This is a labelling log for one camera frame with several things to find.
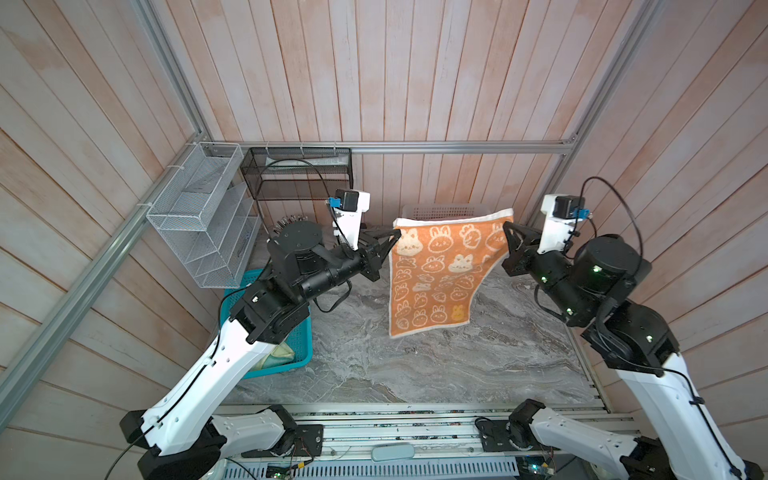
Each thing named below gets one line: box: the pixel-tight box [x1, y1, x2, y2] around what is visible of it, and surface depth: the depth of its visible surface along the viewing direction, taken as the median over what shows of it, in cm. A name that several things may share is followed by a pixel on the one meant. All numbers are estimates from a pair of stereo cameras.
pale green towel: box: [258, 340, 295, 370], surface depth 87 cm
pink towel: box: [398, 217, 419, 227], surface depth 52 cm
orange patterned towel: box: [389, 208, 514, 339], surface depth 59 cm
